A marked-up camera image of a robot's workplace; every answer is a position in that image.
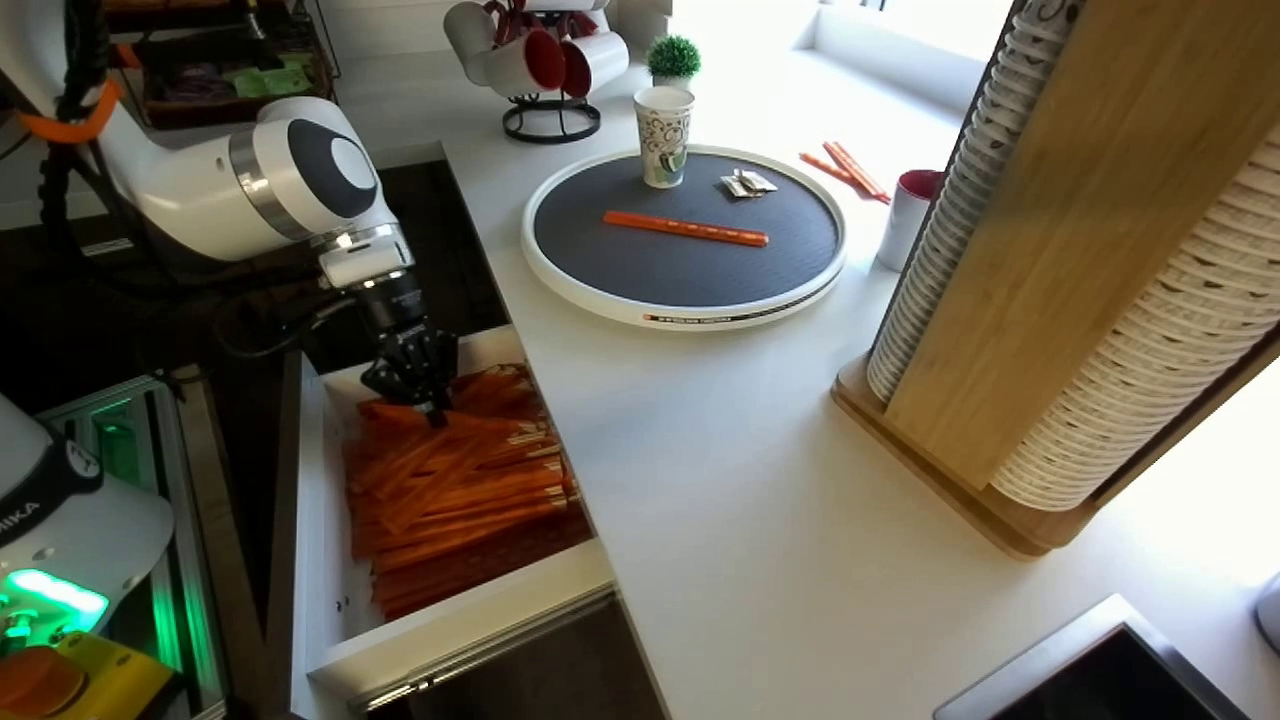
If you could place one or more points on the wooden paper cup dispenser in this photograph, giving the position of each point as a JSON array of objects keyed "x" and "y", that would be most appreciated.
[{"x": 1103, "y": 267}]

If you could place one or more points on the orange ruler on tray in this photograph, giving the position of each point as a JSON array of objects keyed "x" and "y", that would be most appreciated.
[{"x": 690, "y": 231}]

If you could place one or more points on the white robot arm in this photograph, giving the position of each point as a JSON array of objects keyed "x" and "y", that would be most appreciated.
[{"x": 292, "y": 176}]

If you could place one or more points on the white round turntable tray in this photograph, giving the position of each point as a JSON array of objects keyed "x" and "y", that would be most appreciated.
[{"x": 668, "y": 283}]

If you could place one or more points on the black mug tree stand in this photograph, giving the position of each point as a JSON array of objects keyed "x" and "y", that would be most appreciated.
[{"x": 545, "y": 119}]

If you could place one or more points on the white hanging mug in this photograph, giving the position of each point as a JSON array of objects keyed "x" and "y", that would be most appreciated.
[{"x": 480, "y": 57}]

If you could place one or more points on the small green plant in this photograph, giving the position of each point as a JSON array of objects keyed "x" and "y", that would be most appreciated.
[{"x": 674, "y": 60}]

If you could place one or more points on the pile of orange rulers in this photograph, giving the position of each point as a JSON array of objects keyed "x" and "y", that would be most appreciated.
[{"x": 444, "y": 511}]

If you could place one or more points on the white open drawer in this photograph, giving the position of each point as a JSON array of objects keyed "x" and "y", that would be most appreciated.
[{"x": 344, "y": 658}]

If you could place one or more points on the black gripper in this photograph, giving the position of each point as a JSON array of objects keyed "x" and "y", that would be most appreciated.
[{"x": 415, "y": 358}]

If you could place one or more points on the patterned paper cup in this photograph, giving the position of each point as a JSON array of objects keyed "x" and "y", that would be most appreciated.
[{"x": 660, "y": 125}]

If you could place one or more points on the white wrapped packets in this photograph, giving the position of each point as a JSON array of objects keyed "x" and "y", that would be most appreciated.
[{"x": 747, "y": 186}]

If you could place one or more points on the white mug red inside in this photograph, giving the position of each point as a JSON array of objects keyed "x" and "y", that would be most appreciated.
[{"x": 906, "y": 215}]

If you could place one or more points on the green lit white device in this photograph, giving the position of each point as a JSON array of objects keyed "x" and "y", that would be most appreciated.
[{"x": 75, "y": 537}]

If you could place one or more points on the black counter sink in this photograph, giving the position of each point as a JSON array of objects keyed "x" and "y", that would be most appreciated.
[{"x": 1103, "y": 667}]

